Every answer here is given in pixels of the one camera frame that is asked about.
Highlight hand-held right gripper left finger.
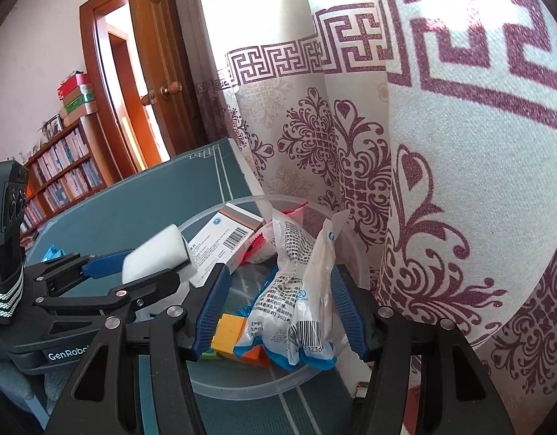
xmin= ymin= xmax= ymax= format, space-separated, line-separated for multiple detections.
xmin=43 ymin=263 xmax=231 ymax=435

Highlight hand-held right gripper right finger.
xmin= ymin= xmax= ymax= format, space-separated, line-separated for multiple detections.
xmin=330 ymin=265 xmax=517 ymax=435

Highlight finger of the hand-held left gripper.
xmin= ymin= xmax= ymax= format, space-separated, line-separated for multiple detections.
xmin=27 ymin=249 xmax=134 ymax=291
xmin=34 ymin=267 xmax=182 ymax=323

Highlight white plastic packet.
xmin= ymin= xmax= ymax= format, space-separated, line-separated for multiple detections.
xmin=290 ymin=211 xmax=352 ymax=370
xmin=235 ymin=211 xmax=317 ymax=368

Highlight white eraser block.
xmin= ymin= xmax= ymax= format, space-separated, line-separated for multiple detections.
xmin=122 ymin=223 xmax=195 ymax=284

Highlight clear plastic basin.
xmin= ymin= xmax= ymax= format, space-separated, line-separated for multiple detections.
xmin=176 ymin=194 xmax=374 ymax=399

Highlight orange yellow toy block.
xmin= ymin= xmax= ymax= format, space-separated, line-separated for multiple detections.
xmin=213 ymin=315 xmax=272 ymax=368

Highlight white medicine box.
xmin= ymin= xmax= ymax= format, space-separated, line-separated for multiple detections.
xmin=185 ymin=202 xmax=267 ymax=288

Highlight rows of books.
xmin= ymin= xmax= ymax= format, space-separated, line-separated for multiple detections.
xmin=20 ymin=133 xmax=102 ymax=236

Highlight red snack packet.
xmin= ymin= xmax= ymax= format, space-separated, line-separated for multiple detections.
xmin=242 ymin=202 xmax=308 ymax=266

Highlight wooden bookshelf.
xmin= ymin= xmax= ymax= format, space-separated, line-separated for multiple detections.
xmin=18 ymin=118 xmax=109 ymax=245

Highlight tan box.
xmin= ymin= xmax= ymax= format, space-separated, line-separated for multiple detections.
xmin=63 ymin=102 xmax=98 ymax=127

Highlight green white box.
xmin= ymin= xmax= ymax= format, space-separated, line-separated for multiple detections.
xmin=63 ymin=84 xmax=94 ymax=115

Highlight patterned white purple curtain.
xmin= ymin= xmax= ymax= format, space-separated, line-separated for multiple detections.
xmin=172 ymin=0 xmax=557 ymax=435

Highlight wooden door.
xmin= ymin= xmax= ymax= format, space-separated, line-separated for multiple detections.
xmin=126 ymin=0 xmax=202 ymax=155

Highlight picture frame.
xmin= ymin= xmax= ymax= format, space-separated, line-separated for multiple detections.
xmin=40 ymin=115 xmax=64 ymax=139

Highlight wooden door frame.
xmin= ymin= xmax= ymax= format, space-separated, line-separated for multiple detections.
xmin=79 ymin=0 xmax=170 ymax=177

